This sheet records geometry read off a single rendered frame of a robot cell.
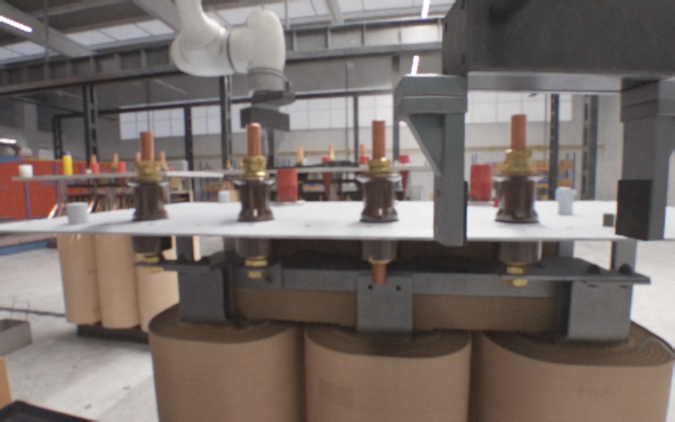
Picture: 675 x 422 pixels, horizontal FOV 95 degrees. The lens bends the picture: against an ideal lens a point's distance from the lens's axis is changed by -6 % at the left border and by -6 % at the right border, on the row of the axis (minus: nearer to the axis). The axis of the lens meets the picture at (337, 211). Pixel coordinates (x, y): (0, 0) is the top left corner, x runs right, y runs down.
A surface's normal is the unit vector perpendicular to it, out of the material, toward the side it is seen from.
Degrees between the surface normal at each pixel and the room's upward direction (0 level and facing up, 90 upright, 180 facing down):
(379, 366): 90
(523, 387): 90
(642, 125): 90
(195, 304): 90
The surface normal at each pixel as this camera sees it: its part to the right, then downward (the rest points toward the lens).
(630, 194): -1.00, 0.01
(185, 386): -0.17, 0.09
